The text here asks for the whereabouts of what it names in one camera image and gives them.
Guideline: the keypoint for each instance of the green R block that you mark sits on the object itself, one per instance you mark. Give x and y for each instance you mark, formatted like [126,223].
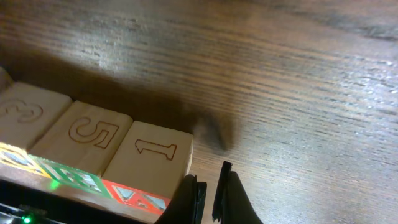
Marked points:
[77,149]

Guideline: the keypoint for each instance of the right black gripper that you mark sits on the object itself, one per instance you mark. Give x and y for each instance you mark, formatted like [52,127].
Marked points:
[24,205]

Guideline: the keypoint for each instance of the yellow C block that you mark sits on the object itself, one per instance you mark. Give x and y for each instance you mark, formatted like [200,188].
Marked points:
[27,112]

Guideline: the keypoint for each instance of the red A block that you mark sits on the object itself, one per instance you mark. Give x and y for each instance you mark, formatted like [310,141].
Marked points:
[148,166]

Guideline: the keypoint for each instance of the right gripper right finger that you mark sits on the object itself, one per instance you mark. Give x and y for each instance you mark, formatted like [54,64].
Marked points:
[231,204]

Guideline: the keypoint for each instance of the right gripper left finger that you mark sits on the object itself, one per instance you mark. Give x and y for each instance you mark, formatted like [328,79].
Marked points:
[188,203]

